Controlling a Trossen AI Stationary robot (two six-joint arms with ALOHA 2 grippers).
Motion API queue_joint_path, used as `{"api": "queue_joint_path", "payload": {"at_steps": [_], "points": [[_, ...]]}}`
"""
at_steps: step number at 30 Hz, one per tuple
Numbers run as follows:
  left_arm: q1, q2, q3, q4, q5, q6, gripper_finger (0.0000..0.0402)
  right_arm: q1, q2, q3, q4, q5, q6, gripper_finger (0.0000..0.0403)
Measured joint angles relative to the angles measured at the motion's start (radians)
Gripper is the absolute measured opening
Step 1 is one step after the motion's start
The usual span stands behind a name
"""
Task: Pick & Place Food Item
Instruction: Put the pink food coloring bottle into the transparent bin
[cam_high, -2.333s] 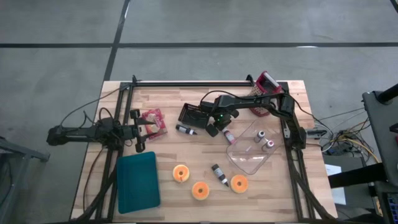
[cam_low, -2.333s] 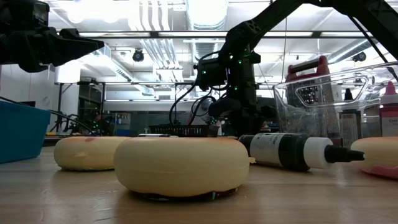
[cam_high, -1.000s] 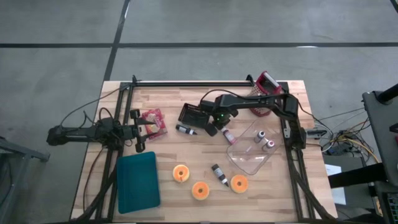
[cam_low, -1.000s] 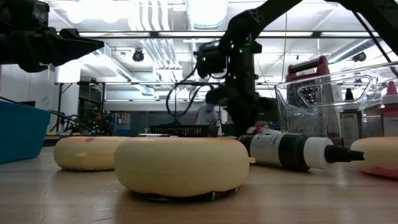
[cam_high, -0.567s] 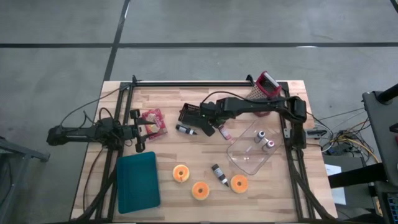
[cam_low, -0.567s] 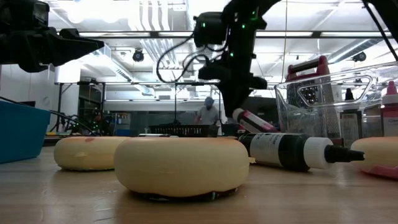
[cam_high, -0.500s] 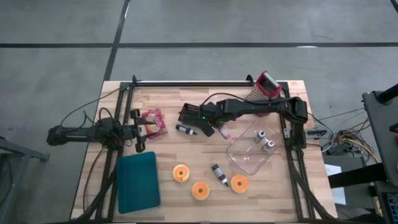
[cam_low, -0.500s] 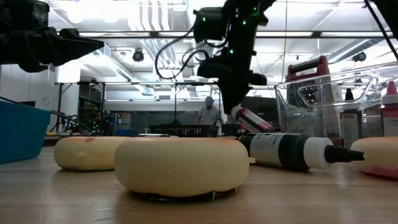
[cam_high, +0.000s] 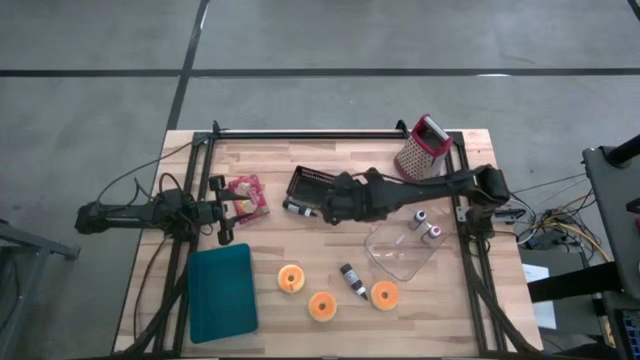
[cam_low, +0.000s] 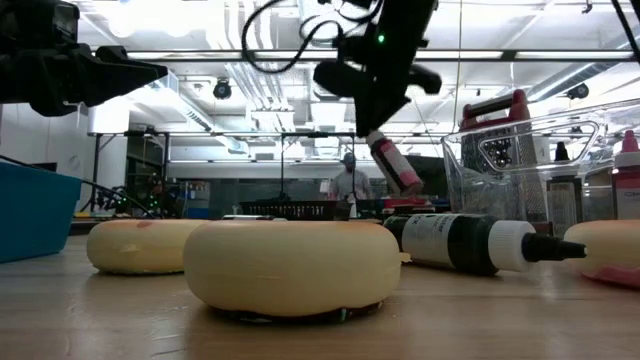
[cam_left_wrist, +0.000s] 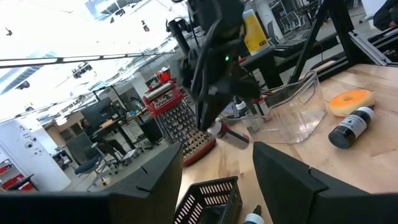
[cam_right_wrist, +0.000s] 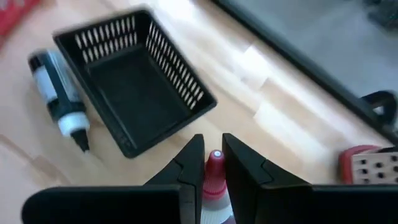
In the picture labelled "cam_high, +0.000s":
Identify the grey metal cart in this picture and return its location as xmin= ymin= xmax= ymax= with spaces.
xmin=581 ymin=133 xmax=640 ymax=301

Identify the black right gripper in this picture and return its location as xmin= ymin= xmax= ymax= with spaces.
xmin=322 ymin=168 xmax=399 ymax=226

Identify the black aluminium table frame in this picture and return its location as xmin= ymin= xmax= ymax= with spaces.
xmin=115 ymin=119 xmax=542 ymax=359

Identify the blue crate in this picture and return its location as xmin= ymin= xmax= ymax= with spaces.
xmin=622 ymin=308 xmax=640 ymax=360

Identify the black mesh basket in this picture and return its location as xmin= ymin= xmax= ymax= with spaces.
xmin=285 ymin=164 xmax=339 ymax=209

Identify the blue plastic bin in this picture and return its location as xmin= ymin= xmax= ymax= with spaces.
xmin=187 ymin=243 xmax=260 ymax=345

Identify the clear plastic container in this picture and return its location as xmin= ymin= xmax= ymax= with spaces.
xmin=363 ymin=199 xmax=455 ymax=283

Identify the small food colouring bottle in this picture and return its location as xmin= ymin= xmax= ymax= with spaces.
xmin=408 ymin=209 xmax=429 ymax=231

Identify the black metal bar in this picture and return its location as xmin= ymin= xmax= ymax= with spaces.
xmin=527 ymin=260 xmax=626 ymax=304

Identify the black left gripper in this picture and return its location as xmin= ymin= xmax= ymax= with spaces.
xmin=197 ymin=174 xmax=254 ymax=246

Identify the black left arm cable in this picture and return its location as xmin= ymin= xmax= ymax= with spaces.
xmin=96 ymin=141 xmax=196 ymax=204

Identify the cream orange toy doughnut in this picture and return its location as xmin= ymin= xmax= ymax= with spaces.
xmin=370 ymin=280 xmax=400 ymax=312
xmin=307 ymin=291 xmax=338 ymax=323
xmin=277 ymin=263 xmax=306 ymax=295

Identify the grey metal stand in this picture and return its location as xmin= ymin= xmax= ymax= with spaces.
xmin=0 ymin=218 xmax=81 ymax=360

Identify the red metal box grater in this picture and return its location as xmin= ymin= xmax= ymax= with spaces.
xmin=393 ymin=113 xmax=454 ymax=182

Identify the white paper sheet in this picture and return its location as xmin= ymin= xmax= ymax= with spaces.
xmin=521 ymin=263 xmax=558 ymax=331

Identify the black food colouring bottle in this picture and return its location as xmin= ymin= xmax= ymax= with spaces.
xmin=339 ymin=263 xmax=370 ymax=302

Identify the red popcorn packet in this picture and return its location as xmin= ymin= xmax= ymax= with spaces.
xmin=227 ymin=173 xmax=272 ymax=227

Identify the black marker pen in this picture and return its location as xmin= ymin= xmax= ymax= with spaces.
xmin=281 ymin=198 xmax=318 ymax=219

